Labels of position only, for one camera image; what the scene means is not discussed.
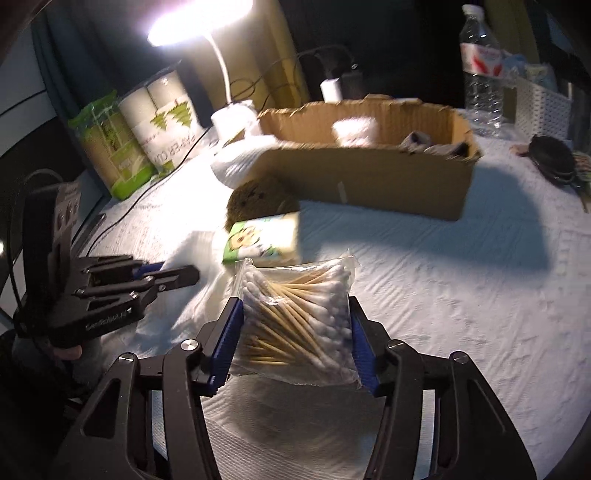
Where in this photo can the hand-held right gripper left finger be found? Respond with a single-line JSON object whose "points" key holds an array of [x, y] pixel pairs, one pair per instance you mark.
{"points": [[226, 344]]}

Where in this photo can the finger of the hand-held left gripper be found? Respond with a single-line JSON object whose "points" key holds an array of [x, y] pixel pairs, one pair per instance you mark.
{"points": [[178, 277], [152, 269]]}

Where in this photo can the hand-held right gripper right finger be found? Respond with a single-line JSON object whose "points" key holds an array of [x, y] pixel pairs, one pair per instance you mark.
{"points": [[364, 355]]}

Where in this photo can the clear bag of cotton swabs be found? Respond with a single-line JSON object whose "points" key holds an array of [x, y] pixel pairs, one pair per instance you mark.
{"points": [[295, 314]]}

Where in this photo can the cardboard box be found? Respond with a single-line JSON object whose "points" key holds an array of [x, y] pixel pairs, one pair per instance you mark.
{"points": [[369, 180]]}

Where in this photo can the person's left hand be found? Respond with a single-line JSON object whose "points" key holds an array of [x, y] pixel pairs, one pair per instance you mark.
{"points": [[69, 353]]}

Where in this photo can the clear plastic wrapper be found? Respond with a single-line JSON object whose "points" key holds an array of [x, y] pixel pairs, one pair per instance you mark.
{"points": [[203, 251]]}

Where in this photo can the green tissue pack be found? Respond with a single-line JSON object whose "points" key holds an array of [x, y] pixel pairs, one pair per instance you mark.
{"points": [[261, 240]]}

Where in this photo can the white quilted table cover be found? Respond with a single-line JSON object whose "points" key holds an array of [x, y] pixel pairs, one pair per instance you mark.
{"points": [[461, 300]]}

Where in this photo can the white plastic bag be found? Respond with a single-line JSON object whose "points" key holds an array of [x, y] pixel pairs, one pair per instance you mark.
{"points": [[240, 161]]}

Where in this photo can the pack of paper cups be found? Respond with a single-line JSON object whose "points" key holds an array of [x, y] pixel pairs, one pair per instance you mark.
{"points": [[159, 115]]}

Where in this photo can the dark grey cloth items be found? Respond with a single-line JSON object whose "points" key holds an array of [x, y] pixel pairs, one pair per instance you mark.
{"points": [[434, 146]]}

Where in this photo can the white fluffy ball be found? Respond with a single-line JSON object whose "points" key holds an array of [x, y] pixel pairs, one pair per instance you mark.
{"points": [[354, 131]]}

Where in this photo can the white charger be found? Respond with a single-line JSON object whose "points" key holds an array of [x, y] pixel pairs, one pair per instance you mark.
{"points": [[330, 90]]}

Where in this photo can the white desk lamp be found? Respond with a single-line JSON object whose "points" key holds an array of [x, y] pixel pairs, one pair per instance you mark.
{"points": [[198, 18]]}

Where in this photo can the black power adapter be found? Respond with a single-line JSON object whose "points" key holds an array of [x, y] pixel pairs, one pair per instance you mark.
{"points": [[352, 83]]}

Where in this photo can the black round pouch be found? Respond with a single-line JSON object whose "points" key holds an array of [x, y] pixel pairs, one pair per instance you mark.
{"points": [[551, 157]]}

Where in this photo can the clear plastic water bottle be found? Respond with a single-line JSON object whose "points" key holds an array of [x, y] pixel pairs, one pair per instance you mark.
{"points": [[482, 92]]}

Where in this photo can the white woven basket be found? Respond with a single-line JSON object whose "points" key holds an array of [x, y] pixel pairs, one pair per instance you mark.
{"points": [[540, 110]]}

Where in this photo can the light blue packets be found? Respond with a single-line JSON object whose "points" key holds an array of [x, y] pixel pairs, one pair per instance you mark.
{"points": [[531, 71]]}

